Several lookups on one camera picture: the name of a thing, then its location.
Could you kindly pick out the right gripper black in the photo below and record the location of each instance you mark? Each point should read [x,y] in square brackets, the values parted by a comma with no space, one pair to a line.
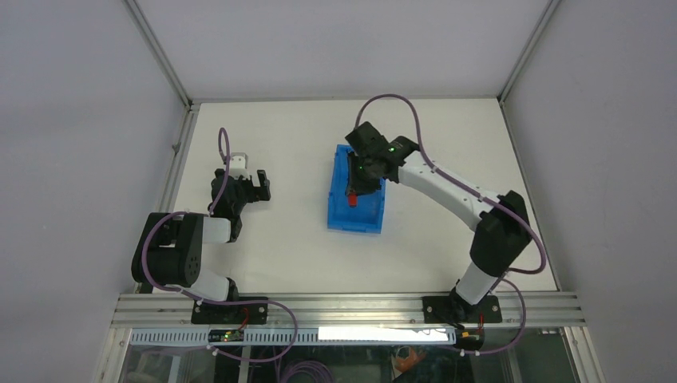
[356,185]

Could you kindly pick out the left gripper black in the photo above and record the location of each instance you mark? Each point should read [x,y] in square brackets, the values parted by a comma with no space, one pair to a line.
[257,193]

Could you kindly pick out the red black screwdriver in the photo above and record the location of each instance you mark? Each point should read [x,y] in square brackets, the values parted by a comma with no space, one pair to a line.
[352,200]

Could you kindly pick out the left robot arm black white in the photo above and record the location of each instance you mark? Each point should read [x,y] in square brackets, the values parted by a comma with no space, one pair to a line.
[169,252]

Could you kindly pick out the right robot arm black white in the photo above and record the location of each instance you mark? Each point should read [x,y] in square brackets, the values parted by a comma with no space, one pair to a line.
[499,222]

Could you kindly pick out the blue plastic bin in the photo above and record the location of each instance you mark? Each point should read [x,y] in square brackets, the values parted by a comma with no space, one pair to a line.
[367,217]

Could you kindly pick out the small electronics board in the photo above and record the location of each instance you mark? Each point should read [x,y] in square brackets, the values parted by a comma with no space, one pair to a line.
[222,336]

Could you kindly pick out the orange object below table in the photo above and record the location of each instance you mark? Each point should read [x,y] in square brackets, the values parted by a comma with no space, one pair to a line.
[405,358]

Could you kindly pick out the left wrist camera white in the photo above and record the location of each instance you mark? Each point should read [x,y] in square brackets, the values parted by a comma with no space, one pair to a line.
[237,166]

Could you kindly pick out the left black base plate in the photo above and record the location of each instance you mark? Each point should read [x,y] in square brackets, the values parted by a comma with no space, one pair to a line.
[229,312]

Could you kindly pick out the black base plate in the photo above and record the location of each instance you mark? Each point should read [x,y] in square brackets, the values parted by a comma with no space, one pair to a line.
[229,312]
[444,309]

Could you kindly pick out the white slotted cable duct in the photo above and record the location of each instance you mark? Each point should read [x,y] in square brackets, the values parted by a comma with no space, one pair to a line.
[323,335]

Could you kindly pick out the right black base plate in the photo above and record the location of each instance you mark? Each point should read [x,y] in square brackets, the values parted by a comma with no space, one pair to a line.
[444,309]

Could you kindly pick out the aluminium front rail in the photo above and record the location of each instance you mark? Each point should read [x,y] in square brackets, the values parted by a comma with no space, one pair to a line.
[536,309]

